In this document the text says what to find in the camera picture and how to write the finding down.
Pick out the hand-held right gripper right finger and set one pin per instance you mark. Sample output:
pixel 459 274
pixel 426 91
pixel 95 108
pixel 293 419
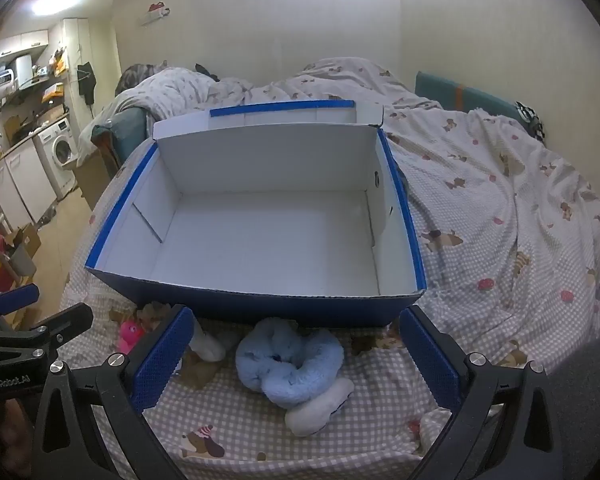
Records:
pixel 430 360

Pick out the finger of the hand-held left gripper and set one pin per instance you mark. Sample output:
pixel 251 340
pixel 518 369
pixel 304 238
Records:
pixel 67 321
pixel 12 299

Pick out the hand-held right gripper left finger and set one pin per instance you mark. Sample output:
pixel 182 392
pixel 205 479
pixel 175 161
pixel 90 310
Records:
pixel 162 360

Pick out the pink plush toy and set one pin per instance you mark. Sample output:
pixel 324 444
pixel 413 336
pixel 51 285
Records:
pixel 130 336

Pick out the light blue fluffy scarf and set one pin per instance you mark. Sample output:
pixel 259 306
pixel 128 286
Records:
pixel 290 360

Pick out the blue cardboard box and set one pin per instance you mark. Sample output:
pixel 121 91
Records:
pixel 260 230

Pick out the person's left hand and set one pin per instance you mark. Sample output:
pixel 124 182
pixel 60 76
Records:
pixel 2 430

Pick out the small cardboard box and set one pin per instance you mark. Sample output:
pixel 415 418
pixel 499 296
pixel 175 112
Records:
pixel 24 247

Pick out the white base cabinets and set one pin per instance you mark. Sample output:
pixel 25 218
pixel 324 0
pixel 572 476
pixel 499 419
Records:
pixel 17 185

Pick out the brown cardboard box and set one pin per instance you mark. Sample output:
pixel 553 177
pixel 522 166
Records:
pixel 92 180

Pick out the dog print checkered blanket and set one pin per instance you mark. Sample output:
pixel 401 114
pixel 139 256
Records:
pixel 480 210

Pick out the white washing machine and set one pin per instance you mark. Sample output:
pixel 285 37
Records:
pixel 62 149

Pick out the person's grey clothed leg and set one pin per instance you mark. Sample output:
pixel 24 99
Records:
pixel 582 410

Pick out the dark hanging garment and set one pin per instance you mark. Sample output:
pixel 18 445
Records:
pixel 86 81

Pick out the grey striped pillow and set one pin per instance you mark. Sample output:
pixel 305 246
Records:
pixel 135 76

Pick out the black white checkered cloth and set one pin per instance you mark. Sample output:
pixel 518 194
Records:
pixel 531 116

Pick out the black cloth item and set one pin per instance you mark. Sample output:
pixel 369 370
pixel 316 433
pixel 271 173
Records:
pixel 206 71

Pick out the ceiling light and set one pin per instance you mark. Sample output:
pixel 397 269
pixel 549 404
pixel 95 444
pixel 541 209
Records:
pixel 65 2

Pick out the white wall cabinet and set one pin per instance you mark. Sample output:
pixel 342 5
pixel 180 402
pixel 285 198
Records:
pixel 20 44

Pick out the white wall shelf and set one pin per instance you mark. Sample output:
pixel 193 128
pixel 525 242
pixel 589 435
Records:
pixel 155 14

